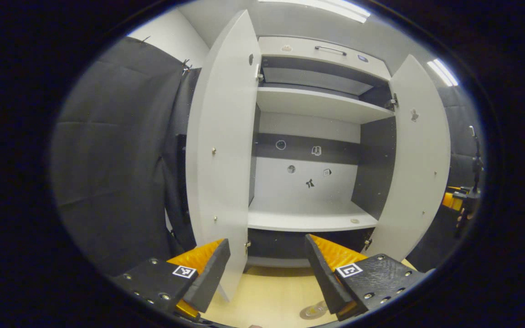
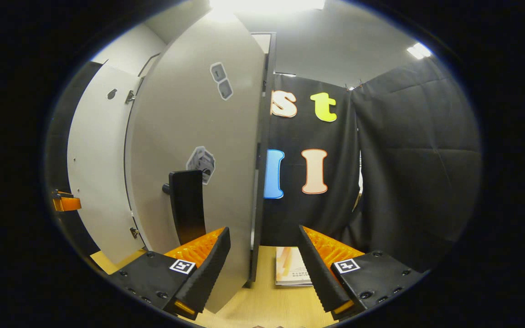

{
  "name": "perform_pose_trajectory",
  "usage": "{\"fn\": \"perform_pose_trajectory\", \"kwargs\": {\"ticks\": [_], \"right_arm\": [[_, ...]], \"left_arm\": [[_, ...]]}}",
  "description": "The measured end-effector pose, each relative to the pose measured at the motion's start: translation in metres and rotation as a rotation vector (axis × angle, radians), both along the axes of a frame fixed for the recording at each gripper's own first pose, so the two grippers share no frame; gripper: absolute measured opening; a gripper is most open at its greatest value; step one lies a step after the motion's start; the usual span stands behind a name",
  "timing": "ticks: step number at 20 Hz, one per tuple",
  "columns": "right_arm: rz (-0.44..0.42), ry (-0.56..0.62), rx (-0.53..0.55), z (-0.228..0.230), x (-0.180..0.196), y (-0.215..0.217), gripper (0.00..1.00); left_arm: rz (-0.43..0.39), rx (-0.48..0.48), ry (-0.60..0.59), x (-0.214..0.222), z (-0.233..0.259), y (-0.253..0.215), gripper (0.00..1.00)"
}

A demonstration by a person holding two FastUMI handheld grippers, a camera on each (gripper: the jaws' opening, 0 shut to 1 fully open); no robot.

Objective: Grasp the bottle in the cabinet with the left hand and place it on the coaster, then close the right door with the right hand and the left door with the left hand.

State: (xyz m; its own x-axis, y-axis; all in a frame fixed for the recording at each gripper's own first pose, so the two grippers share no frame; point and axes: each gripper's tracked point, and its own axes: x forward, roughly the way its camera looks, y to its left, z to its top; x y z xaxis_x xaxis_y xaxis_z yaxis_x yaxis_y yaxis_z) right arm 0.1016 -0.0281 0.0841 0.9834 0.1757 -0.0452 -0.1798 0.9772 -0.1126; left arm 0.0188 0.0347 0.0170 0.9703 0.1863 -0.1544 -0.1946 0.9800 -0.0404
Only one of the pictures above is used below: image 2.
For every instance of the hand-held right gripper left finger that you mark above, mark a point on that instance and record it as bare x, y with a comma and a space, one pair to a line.
210, 278

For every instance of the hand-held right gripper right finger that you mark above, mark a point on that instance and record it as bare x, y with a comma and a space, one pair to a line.
319, 278

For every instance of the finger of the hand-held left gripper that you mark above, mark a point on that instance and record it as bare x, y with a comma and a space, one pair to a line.
66, 202

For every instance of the grey cabinet door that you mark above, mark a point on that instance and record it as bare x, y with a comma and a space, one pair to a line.
94, 159
176, 114

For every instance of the grey cabinet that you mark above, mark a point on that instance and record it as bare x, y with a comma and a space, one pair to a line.
266, 136

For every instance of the white booklet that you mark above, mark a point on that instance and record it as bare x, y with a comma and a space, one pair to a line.
290, 266

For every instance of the black backdrop cloth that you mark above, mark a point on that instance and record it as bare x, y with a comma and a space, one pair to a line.
417, 173
342, 150

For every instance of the ceiling light panel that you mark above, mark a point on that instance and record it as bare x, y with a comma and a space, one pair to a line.
419, 50

